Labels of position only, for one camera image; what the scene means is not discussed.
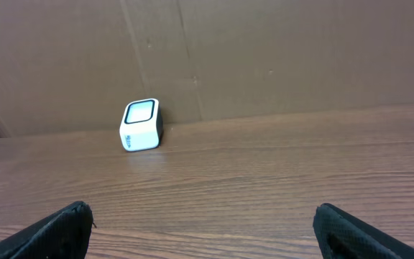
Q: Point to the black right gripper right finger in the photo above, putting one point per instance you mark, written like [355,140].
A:
[343,236]

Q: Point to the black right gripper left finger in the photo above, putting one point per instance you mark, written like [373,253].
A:
[63,234]

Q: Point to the white barcode scanner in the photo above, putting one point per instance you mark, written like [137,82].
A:
[141,126]

